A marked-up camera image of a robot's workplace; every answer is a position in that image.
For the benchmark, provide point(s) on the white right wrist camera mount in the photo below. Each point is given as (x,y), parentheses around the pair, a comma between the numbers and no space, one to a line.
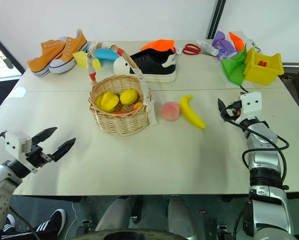
(250,103)

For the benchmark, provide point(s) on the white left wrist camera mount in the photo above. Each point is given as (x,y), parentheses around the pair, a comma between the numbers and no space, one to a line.
(15,143)

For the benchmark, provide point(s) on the blue paper sheet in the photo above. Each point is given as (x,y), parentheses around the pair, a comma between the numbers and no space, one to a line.
(105,54)

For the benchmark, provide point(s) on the yellow lemon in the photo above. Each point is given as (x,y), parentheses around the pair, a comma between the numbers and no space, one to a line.
(128,96)

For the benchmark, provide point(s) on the black and white shoe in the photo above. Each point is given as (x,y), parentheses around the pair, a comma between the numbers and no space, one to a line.
(152,65)

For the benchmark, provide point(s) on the orange canvas sneaker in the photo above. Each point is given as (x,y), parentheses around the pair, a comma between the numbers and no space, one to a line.
(43,58)
(69,53)

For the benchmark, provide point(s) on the red scissors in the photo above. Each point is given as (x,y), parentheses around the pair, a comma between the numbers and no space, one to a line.
(192,49)

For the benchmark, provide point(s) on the small orange fruit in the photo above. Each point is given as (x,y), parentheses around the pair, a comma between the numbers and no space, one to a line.
(137,105)

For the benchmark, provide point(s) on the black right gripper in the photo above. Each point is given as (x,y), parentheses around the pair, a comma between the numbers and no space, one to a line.
(233,111)

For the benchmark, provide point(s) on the black striped sneaker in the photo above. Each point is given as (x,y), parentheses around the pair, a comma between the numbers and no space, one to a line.
(44,225)

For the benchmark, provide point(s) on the orange cloth piece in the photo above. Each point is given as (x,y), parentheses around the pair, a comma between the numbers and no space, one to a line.
(159,45)

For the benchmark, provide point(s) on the black vertical pole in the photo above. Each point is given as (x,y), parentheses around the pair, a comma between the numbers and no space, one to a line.
(215,17)

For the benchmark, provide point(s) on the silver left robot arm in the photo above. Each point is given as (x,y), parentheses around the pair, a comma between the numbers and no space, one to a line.
(0,175)

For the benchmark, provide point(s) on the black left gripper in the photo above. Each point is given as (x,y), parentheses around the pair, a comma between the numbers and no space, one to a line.
(38,156)

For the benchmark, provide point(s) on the yellow starfruit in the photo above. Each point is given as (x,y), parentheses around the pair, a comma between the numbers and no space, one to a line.
(107,101)

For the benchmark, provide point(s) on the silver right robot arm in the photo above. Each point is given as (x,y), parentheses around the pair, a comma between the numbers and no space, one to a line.
(262,136)

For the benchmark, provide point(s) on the grey leg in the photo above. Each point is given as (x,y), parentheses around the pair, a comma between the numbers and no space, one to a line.
(114,215)
(180,215)

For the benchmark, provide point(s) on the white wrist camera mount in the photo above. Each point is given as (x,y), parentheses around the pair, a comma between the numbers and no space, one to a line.
(15,143)
(250,103)

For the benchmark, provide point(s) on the white plastic bag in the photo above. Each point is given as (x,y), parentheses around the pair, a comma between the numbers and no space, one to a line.
(249,43)

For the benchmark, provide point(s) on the purple plastic bag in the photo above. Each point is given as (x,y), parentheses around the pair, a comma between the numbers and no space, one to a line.
(223,46)

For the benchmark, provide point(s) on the green paper sheet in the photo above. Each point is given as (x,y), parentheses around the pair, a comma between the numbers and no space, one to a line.
(233,68)

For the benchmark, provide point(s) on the pink peach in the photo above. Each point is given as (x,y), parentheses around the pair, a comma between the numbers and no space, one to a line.
(170,111)

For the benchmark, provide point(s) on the yellow plastic bin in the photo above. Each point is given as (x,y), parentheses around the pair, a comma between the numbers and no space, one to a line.
(262,73)

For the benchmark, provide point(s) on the red item in bin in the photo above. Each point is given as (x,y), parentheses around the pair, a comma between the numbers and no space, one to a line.
(262,63)

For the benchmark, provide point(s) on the black window frame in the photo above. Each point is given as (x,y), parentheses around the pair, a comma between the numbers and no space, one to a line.
(4,53)

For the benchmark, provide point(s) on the yellow banana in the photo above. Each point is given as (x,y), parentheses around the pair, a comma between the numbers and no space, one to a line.
(190,112)

